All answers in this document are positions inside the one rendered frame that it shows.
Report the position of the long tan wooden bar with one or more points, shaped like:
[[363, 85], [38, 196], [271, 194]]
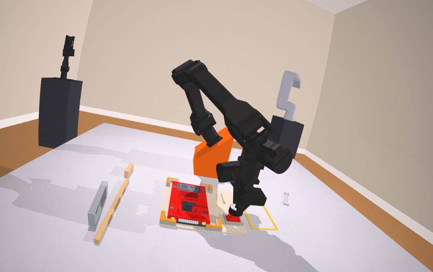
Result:
[[109, 214]]

